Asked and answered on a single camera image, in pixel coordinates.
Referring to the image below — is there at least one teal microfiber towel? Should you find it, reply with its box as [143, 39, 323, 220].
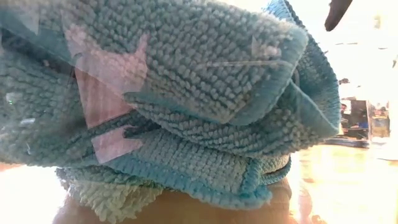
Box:
[55, 127, 293, 224]
[0, 0, 342, 166]

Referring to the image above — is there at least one dark background equipment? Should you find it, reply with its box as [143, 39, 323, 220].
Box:
[340, 98, 391, 141]

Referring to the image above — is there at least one clear plastic basket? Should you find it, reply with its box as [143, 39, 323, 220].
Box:
[0, 0, 315, 224]

